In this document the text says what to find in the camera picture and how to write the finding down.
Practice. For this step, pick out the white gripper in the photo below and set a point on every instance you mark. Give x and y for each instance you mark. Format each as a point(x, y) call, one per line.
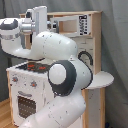
point(38, 16)

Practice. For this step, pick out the oven door with window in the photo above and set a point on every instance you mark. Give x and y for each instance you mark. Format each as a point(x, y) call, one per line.
point(26, 104)

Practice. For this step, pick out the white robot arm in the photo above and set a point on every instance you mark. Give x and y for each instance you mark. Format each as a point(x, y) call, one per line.
point(28, 38)

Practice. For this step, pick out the wooden toy kitchen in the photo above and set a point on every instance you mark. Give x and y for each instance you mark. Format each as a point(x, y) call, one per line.
point(29, 90)

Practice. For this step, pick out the black toy stovetop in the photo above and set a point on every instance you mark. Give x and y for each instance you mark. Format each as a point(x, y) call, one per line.
point(35, 67)

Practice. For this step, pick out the black toy faucet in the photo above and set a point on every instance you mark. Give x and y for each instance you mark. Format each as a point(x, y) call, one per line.
point(86, 58)

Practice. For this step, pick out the left oven knob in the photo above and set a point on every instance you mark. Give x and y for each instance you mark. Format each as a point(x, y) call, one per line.
point(15, 79)

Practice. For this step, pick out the oven knob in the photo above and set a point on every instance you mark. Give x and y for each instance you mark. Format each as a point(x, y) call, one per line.
point(15, 79)
point(33, 84)

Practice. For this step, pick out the right oven knob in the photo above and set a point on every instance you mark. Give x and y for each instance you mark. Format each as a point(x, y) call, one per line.
point(33, 84)

